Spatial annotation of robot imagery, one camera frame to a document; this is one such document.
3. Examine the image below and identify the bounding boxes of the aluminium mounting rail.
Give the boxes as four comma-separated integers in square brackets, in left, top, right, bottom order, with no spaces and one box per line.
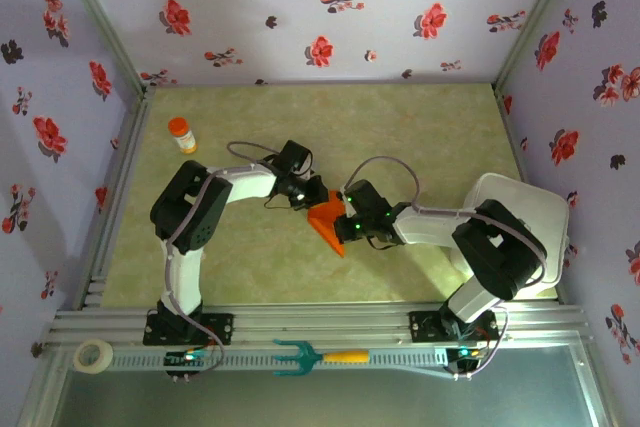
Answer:
[47,302,596,348]

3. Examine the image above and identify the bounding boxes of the grey slotted cable duct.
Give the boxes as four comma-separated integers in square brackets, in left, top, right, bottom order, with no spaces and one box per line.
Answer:
[74,349,454,374]

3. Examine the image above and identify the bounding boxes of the orange-capped pill bottle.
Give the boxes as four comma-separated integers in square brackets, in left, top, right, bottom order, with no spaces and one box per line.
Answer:
[167,116,199,155]

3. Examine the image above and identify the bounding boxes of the aluminium frame post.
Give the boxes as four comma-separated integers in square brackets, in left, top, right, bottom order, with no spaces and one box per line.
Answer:
[48,0,154,96]
[492,0,584,93]

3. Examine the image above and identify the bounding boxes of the grey right arm cable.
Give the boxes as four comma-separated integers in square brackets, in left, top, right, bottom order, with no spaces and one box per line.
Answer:
[343,155,549,382]

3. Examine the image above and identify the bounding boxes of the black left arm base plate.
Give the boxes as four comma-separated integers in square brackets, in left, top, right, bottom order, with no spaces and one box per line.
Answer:
[143,311,236,347]

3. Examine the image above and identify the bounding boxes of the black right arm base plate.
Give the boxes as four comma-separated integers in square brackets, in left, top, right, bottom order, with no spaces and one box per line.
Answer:
[408,309,501,344]

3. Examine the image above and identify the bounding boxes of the white tape roll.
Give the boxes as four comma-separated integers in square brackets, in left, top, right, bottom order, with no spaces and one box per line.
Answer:
[73,339,114,375]

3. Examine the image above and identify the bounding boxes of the teal rake with yellow handle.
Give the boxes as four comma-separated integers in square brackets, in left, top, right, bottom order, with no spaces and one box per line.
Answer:
[271,338,371,379]

